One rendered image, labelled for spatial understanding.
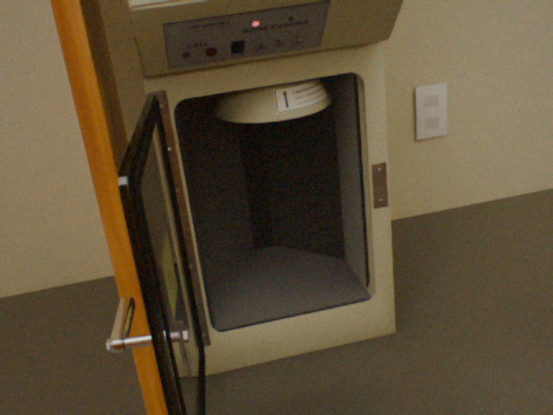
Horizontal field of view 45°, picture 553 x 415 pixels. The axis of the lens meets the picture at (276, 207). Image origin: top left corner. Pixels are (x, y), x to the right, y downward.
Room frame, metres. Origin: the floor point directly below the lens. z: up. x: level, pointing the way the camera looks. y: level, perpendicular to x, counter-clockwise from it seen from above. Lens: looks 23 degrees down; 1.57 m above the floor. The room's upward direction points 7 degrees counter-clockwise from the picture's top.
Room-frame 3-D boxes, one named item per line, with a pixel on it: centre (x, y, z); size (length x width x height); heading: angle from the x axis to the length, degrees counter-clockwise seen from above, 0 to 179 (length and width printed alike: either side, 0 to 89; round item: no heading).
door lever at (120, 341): (0.60, 0.16, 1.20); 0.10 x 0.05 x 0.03; 2
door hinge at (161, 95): (0.83, 0.13, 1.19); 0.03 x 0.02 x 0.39; 100
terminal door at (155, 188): (0.67, 0.13, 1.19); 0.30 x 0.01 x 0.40; 2
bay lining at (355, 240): (0.99, 0.01, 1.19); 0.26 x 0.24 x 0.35; 100
